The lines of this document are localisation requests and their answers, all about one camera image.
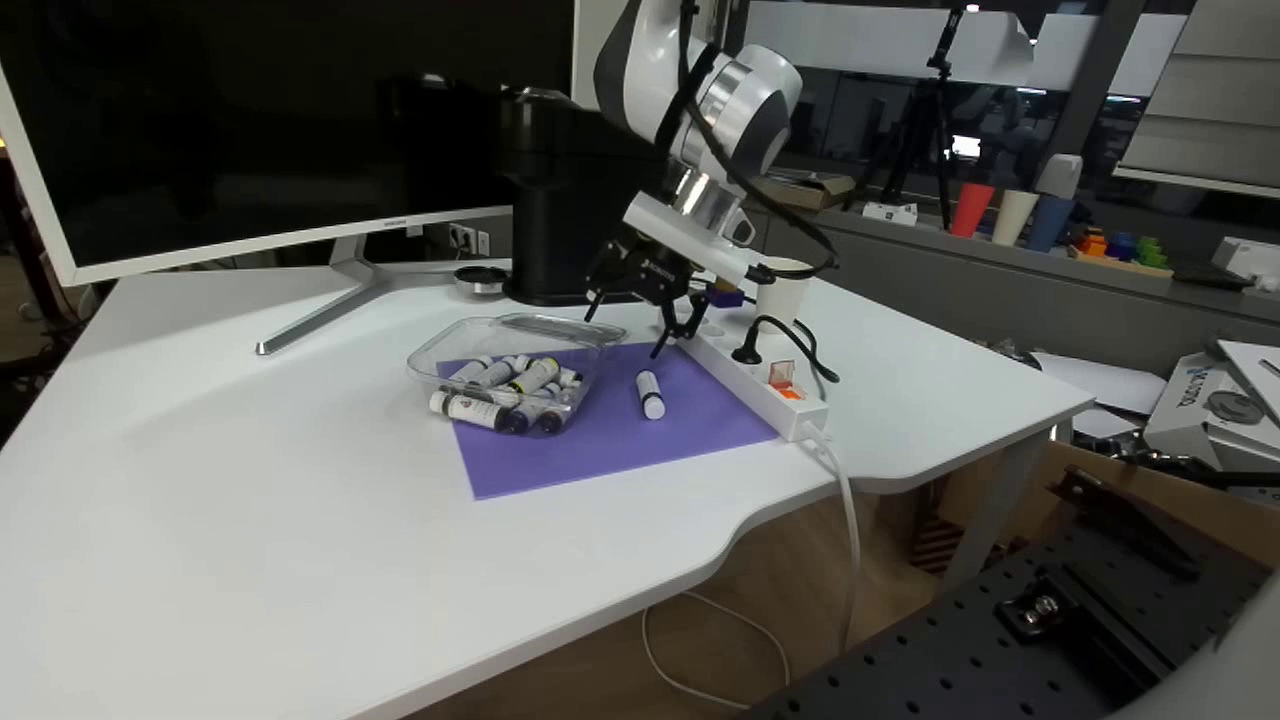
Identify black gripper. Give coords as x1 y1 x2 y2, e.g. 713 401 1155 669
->
585 233 706 362

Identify white power strip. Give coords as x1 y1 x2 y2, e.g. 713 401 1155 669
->
675 309 837 439

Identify clear plastic clamshell container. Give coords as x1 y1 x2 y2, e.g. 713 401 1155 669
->
407 315 626 435

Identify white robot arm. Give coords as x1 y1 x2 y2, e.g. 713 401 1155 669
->
589 0 802 344

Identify loose white vial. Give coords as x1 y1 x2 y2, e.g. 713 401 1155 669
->
635 371 668 420

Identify purple paper mat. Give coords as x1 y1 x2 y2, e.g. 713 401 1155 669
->
453 344 772 500

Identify white paper cup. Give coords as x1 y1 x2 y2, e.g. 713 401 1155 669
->
755 258 807 324

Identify black coffee machine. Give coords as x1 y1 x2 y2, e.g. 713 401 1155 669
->
500 94 668 306

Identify red cup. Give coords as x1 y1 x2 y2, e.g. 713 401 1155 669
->
947 184 996 240

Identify white cup on shelf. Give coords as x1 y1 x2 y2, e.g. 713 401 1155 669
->
991 189 1035 249

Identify blue cup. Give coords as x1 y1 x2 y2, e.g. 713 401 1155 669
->
1023 197 1070 254

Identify black perforated board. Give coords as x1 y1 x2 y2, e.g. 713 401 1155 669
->
746 524 1269 720

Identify white computer monitor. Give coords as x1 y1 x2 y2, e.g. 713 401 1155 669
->
0 0 575 287

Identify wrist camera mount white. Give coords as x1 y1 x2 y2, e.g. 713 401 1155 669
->
624 194 777 286

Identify white power strip cable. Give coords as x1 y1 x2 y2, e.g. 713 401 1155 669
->
635 432 867 716

